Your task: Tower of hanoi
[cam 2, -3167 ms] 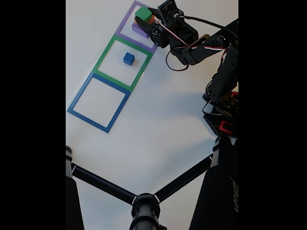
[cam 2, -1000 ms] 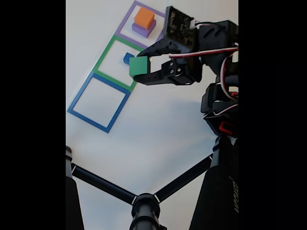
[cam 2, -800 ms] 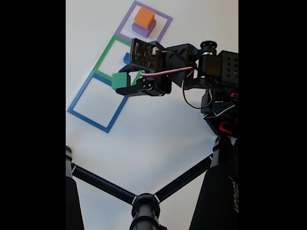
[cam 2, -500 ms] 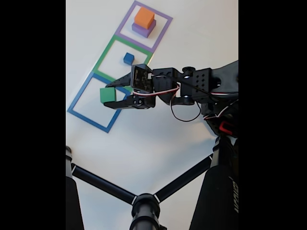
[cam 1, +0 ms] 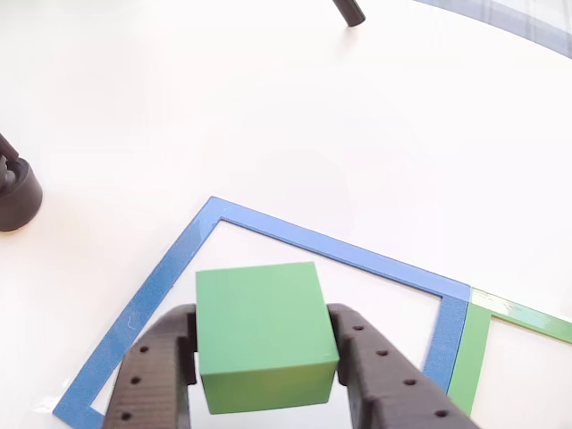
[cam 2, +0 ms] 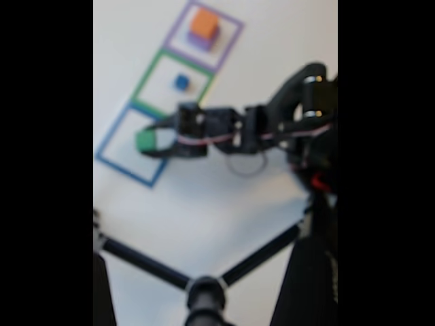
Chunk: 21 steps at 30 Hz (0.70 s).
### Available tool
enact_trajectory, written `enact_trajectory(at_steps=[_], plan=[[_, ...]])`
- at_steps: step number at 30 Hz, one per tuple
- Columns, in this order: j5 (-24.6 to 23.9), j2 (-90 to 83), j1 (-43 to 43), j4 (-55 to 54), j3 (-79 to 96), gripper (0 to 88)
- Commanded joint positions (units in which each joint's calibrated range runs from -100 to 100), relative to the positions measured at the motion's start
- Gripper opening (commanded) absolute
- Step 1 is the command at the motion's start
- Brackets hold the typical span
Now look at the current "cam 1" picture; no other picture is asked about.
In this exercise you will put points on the green square block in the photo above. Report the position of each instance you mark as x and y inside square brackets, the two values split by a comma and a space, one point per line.
[263, 322]

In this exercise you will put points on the green square frame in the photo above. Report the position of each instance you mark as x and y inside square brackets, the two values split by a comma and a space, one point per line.
[467, 357]

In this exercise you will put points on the blue square frame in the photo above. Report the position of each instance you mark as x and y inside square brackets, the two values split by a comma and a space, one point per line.
[179, 254]

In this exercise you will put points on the black camera tripod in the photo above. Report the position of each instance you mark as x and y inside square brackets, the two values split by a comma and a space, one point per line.
[18, 201]

